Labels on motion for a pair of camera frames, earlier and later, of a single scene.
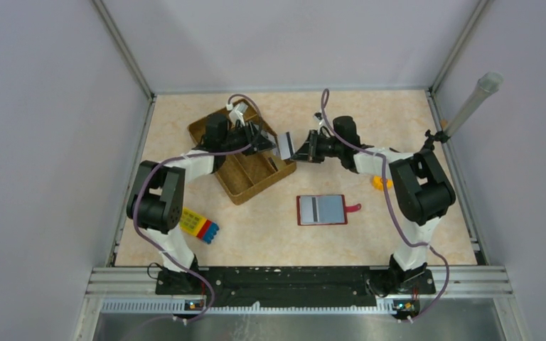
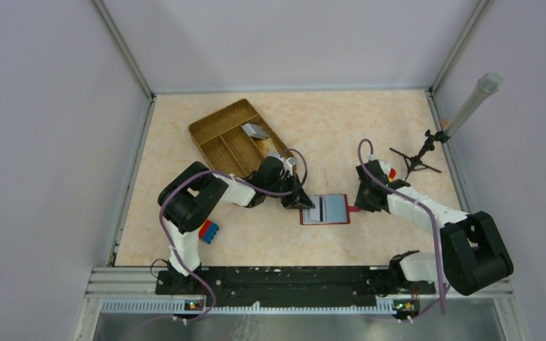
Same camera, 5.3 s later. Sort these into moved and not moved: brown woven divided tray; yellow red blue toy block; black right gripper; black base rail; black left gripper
Moved: black right gripper; black left gripper
Not moved: black base rail; brown woven divided tray; yellow red blue toy block
